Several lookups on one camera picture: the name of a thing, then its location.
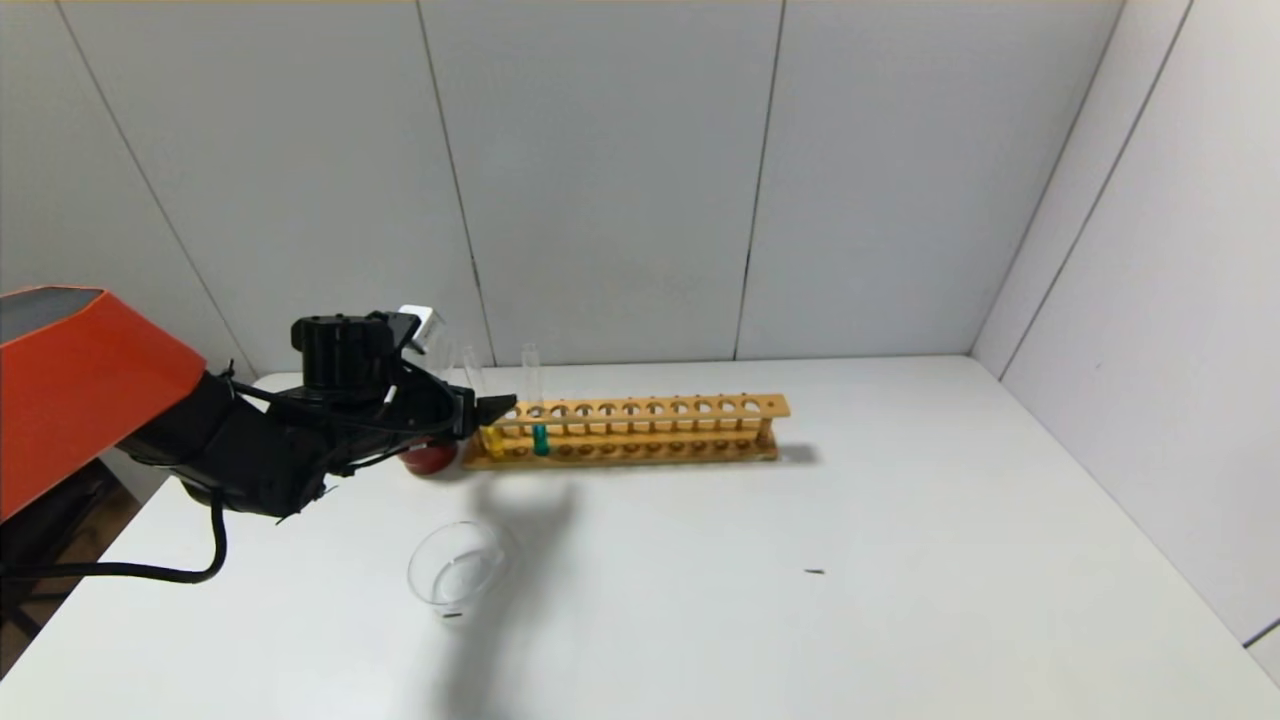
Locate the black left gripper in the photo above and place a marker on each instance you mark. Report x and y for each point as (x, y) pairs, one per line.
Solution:
(465, 413)

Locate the wooden test tube rack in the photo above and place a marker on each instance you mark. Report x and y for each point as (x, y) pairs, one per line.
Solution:
(640, 411)

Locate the red plastic cup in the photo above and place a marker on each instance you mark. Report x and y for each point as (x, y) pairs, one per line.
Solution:
(430, 460)

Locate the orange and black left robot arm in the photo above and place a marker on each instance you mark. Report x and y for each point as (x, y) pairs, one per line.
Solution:
(90, 390)

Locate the clear glass dish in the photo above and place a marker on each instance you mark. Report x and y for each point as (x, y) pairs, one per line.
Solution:
(462, 575)

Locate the test tube with blue pigment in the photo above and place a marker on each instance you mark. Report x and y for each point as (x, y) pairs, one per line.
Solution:
(541, 440)

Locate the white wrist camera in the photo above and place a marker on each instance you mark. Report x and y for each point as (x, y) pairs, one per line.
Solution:
(425, 325)

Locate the empty glass test tube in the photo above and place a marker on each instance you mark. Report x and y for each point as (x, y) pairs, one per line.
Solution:
(450, 360)

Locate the black desk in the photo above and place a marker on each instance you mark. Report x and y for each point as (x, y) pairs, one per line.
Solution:
(50, 545)

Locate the test tube with yellow pigment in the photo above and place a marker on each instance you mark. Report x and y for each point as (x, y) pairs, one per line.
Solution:
(493, 443)

